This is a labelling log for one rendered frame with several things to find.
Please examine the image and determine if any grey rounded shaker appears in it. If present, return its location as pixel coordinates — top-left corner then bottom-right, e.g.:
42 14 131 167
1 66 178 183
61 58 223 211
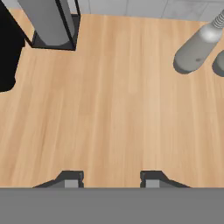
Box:
212 50 224 77

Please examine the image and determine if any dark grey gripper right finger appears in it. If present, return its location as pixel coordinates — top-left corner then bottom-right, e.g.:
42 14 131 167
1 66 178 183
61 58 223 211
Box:
139 170 192 189

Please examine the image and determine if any grey shaker with ribbed top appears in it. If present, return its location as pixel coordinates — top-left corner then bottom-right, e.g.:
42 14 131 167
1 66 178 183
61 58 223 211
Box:
172 8 224 75

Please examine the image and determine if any black appliance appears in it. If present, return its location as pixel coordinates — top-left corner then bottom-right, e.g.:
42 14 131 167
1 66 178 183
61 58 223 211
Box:
0 2 26 94

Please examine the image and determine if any grey roll in black stand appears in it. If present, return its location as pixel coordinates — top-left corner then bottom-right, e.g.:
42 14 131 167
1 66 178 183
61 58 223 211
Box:
17 0 81 52

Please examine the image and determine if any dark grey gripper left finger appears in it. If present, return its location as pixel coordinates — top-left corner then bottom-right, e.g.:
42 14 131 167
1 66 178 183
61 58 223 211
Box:
32 170 85 189

